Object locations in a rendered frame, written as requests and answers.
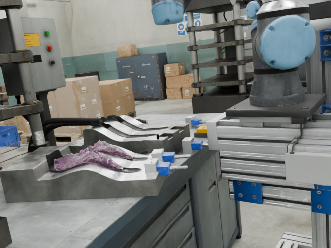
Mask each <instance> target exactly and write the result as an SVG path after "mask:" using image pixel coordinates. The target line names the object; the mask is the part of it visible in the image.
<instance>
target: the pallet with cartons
mask: <svg viewBox="0 0 331 248"><path fill-rule="evenodd" d="M99 89H100V95H101V100H102V108H103V112H104V117H106V118H107V116H109V115H116V116H121V115H127V116H130V117H132V118H135V117H136V110H135V101H134V95H133V91H132V82H131V78H128V79H117V80H106V81H99Z"/></svg>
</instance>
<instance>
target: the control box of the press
mask: <svg viewBox="0 0 331 248"><path fill-rule="evenodd" d="M21 23H22V28H23V33H24V37H25V42H26V47H27V49H28V50H31V51H32V52H33V59H34V60H33V61H32V62H30V67H31V72H32V77H33V83H34V88H35V93H36V98H37V100H39V101H41V102H42V104H43V109H44V110H43V112H41V113H40V117H41V122H42V121H44V120H46V119H50V118H51V114H50V109H49V104H48V99H47V95H48V92H50V91H52V92H54V90H57V88H61V87H65V86H66V81H65V76H64V70H63V65H62V59H61V54H60V49H59V43H58V38H57V32H56V27H55V21H54V18H37V17H21ZM12 51H13V46H12V41H11V36H10V31H9V27H8V22H7V18H2V19H0V54H4V53H10V52H12ZM2 66H3V67H1V69H2V74H3V78H4V83H5V87H6V92H7V96H15V98H16V99H17V104H21V101H20V98H21V95H23V93H22V88H21V83H20V79H19V74H18V69H17V65H16V64H14V63H10V64H3V65H2ZM45 141H49V143H50V146H56V139H55V134H54V130H53V131H51V132H50V133H49V134H48V135H47V136H46V138H45Z"/></svg>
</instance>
